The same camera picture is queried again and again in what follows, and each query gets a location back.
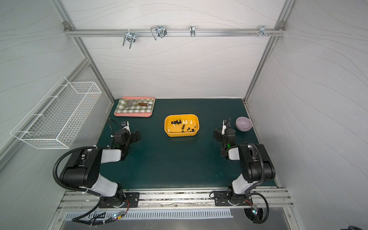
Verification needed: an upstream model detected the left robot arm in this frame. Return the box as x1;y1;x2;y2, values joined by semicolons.
52;127;141;197

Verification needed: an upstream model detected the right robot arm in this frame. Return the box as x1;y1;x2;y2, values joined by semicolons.
213;119;276;195

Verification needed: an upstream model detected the yellow plastic storage box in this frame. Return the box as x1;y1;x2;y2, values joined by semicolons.
164;114;200;138

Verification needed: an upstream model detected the purple bowl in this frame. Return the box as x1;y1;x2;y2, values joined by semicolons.
235;117;253;132

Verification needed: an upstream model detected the green checkered cloth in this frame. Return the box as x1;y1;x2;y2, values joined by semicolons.
115;98;155;114

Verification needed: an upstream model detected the pink tray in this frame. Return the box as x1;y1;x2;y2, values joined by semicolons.
114;96;156;117

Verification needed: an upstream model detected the metal hook clamp left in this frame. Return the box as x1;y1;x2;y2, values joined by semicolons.
123;31;136;49

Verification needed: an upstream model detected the metal hook clamp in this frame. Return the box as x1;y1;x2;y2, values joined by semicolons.
150;25;167;40
249;25;274;37
123;31;136;49

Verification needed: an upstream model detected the metal hook clamp right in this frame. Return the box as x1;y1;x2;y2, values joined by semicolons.
249;25;274;37

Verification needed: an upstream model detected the metal hook small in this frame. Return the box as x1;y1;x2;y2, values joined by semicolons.
190;25;196;37

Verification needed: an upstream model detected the metal hook clamp middle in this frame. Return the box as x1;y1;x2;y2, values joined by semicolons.
150;25;167;40

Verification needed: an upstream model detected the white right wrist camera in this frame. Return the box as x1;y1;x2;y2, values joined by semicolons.
221;125;227;135

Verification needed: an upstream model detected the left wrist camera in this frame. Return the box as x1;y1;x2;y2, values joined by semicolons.
121;121;129;130

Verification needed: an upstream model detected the right black cable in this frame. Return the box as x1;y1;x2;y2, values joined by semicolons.
219;143;270;224

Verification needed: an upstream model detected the black cable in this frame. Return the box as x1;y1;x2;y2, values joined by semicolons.
219;143;270;224
52;117;130;226

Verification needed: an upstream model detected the wooden handled spatula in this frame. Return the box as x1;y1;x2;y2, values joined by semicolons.
126;100;152;108

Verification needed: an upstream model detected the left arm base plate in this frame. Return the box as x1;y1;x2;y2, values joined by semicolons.
99;192;140;209

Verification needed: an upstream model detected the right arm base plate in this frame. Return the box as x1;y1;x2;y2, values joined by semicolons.
209;190;253;207

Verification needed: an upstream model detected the white wire basket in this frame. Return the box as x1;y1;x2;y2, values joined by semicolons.
10;77;102;150

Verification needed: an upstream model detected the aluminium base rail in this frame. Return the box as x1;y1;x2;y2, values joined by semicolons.
57;188;294;212

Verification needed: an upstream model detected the left black cable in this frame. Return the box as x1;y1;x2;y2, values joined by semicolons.
52;117;130;226

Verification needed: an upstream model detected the aluminium crossbar rail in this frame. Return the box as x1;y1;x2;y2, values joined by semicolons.
64;28;286;38

